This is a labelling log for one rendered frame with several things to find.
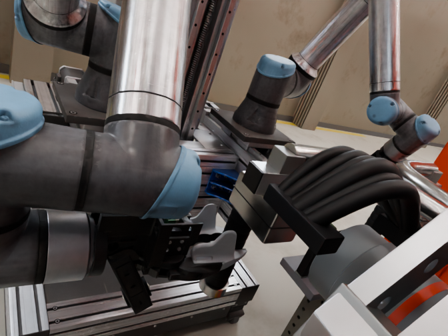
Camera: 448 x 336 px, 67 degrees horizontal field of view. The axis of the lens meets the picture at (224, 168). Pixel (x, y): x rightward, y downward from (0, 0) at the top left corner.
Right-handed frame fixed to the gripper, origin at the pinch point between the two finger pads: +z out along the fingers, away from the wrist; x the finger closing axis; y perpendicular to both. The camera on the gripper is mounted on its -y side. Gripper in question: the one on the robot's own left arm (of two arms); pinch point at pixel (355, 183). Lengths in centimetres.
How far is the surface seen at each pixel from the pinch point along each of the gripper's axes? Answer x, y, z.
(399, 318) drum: 40, 64, -51
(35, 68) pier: -208, 107, 158
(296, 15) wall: -286, -183, 119
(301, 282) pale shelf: 26.7, 28.5, 14.0
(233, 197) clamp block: 20, 77, -46
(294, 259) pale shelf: 18.5, 24.7, 18.2
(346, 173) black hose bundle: 26, 74, -62
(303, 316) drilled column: 37, 14, 41
